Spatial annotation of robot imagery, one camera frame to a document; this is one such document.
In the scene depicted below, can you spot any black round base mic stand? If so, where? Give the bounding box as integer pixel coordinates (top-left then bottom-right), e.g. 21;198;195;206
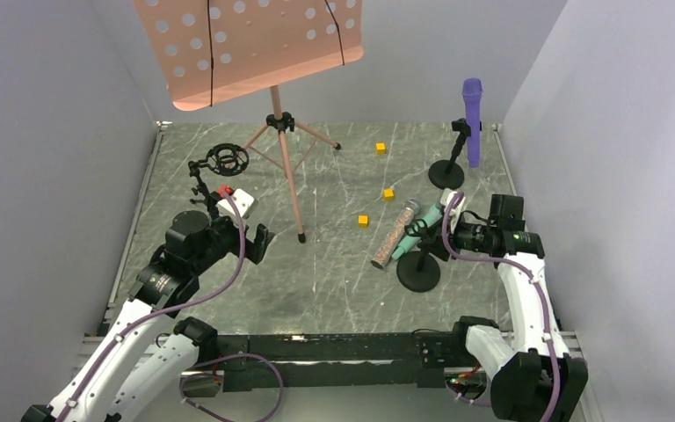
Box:
396;222;442;293

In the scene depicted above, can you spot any teal green microphone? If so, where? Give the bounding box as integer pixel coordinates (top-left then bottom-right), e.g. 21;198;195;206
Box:
391;202;442;260

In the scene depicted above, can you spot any black desk mic stand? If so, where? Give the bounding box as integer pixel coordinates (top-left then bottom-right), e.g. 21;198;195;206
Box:
428;118;471;190

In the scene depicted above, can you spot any purple microphone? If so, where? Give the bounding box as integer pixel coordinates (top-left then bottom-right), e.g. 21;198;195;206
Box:
461;77;483;168

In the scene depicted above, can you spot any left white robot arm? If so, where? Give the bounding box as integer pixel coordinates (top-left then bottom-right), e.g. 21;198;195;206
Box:
22;211;274;421

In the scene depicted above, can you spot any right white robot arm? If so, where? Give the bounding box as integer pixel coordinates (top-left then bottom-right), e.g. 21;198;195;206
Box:
437;189;588;421

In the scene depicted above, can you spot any pink perforated music stand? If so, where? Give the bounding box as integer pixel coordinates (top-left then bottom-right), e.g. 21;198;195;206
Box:
134;0;364;243

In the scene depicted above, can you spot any glitter sequin microphone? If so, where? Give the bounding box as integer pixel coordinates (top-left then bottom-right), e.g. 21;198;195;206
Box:
371;198;420;270

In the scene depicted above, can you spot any yellow cube middle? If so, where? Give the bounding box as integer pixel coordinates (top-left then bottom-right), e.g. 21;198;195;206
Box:
382;188;395;201

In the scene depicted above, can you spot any yellow cube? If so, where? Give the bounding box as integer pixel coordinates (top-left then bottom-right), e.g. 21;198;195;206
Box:
358;215;369;228
375;142;387;155
382;188;395;201

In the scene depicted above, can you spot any yellow cube near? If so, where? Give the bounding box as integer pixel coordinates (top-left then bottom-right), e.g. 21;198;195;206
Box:
358;215;369;228

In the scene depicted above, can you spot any yellow cube far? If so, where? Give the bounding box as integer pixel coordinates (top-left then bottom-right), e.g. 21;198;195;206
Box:
375;142;387;155

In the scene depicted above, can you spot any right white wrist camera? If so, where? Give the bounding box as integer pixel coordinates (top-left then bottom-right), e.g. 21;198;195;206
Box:
440;188;466;232

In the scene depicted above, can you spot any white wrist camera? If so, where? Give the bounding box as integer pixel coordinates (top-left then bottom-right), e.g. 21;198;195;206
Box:
440;188;466;232
216;186;258;221

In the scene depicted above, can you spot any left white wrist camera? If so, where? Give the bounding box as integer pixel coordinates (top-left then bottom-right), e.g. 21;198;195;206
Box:
216;186;258;221

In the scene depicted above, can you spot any black shock mount tripod stand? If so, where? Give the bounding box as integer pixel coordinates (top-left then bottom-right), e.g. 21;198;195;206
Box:
187;142;250;219

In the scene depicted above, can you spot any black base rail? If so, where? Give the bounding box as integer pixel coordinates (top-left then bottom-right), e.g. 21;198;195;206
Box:
183;329;483;392

